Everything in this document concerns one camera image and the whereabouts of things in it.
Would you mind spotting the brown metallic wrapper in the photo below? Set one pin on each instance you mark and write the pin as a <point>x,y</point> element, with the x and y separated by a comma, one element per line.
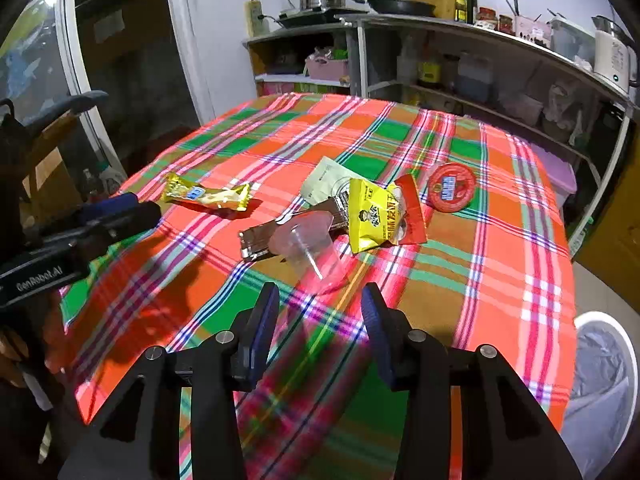
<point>260,240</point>

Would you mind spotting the black induction cooker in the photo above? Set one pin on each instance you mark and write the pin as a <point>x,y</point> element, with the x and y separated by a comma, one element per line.
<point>320,17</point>

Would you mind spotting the pink plastic basket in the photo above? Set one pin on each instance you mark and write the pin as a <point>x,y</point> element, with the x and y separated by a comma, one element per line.
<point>327,67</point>

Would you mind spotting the red snack packet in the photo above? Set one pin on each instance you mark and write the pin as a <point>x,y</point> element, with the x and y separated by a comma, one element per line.
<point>412,210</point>

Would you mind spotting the yellow power strip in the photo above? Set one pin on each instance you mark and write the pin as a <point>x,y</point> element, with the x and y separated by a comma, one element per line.
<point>253,17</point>

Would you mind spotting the red round tin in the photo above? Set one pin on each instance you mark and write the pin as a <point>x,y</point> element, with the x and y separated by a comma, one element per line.
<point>451,187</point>

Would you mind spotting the clear plastic bottle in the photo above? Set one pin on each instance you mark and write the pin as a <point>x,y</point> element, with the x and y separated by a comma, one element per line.
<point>407,62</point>

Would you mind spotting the small wooden shelf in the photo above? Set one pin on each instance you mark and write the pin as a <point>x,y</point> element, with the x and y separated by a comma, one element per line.
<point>300,35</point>

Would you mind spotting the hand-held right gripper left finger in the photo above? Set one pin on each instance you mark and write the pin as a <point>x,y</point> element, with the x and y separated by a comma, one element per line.
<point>265,330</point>

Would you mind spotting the white electric kettle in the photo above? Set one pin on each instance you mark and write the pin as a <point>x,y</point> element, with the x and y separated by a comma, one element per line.
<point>610,55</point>

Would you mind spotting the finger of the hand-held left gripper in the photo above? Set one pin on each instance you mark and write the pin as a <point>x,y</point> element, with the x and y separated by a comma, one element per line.
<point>110,205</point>
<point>130,220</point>

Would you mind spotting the pink utensil box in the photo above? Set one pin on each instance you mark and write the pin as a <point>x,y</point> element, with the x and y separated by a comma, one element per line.
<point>532,32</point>

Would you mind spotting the crumpled plastic bags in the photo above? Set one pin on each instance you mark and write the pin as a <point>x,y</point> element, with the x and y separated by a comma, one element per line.
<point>562,110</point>

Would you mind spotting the clear plastic cup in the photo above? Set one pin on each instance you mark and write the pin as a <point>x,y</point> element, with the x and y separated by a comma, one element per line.
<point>287,240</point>

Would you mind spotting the yellow long snack wrapper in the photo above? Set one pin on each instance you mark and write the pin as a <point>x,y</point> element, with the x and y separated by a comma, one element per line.
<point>210,195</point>

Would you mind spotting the pale green packet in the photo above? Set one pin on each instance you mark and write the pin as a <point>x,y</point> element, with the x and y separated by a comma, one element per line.
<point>322,180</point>

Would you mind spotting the dark liquid jug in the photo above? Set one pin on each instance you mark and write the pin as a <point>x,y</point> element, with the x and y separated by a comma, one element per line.
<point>475,77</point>

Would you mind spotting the yellow label bottle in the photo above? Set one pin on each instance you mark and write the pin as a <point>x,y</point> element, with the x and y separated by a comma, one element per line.
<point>430,70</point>

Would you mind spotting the purple lid storage box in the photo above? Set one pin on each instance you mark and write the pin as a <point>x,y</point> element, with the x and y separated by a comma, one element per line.
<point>557,172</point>

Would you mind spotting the large metal frame shelf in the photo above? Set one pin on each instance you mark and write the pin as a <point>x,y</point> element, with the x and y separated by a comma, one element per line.
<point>450,27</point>

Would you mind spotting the pink lidded tub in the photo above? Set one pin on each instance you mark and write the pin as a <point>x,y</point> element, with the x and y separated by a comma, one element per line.
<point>524,109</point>

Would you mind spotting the yellow wooden door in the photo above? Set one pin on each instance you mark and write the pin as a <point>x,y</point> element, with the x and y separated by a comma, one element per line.
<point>610,220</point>

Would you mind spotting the clear plastic container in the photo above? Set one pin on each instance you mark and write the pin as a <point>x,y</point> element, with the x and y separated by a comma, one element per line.
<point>570,40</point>

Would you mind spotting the white framed glass door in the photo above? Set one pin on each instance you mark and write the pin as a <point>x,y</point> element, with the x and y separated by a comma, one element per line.
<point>125,60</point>

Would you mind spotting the clear bin liner bag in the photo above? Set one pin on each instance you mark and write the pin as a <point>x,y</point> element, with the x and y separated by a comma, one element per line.
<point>600,385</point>

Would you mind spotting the red sauce jar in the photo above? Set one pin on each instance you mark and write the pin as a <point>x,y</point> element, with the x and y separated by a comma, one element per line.
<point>506,25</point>
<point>486,19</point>

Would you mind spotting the dark sauce bottle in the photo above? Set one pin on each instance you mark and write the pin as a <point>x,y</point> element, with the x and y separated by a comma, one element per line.
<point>470,6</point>

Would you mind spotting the white trash bin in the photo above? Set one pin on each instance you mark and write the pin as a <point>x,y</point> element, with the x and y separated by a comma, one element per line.
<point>585,317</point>

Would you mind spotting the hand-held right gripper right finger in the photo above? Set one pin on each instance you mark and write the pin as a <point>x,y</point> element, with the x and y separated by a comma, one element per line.
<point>375,330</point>

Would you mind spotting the plaid tablecloth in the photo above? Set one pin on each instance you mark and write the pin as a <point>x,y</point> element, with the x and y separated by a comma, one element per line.
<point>450,285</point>

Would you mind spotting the yellow snack packet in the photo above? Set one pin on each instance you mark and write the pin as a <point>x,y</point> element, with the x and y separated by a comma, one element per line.
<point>372,215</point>

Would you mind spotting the dark grey padded seat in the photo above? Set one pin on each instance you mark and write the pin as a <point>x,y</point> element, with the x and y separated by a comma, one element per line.
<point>65,105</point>

